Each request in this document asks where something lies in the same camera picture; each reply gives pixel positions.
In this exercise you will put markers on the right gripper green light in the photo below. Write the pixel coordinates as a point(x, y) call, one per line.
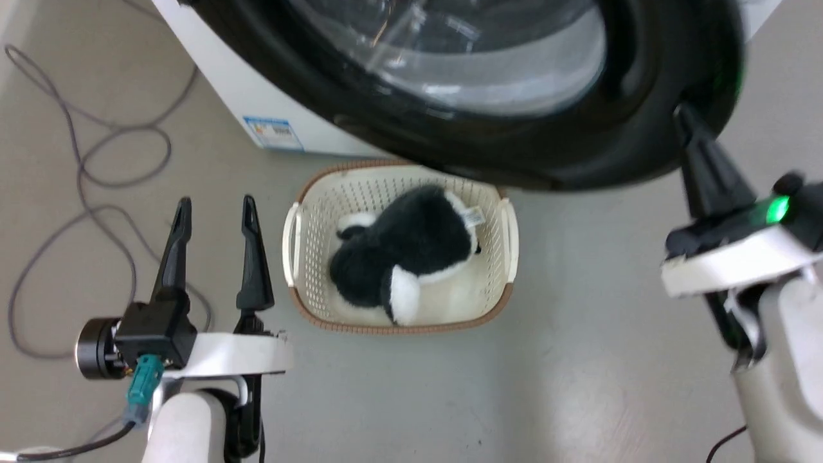
point(739, 260)

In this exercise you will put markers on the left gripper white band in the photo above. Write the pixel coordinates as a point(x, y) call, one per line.
point(218, 354)

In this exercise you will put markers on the black round washing machine door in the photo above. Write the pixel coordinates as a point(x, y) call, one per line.
point(578, 154)

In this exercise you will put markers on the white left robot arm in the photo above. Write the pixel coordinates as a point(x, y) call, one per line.
point(186, 424)

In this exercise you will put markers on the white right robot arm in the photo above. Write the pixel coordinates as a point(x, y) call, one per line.
point(784, 373)

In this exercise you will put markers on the white washing machine body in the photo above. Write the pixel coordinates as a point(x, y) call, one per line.
point(225, 71)

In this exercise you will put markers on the cream plastic laundry basket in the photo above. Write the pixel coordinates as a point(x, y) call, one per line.
point(308, 257)

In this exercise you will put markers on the blue energy label sticker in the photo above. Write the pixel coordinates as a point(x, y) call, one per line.
point(273, 133)

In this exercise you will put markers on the black and white plush toy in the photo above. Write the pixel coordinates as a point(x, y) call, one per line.
point(411, 244)

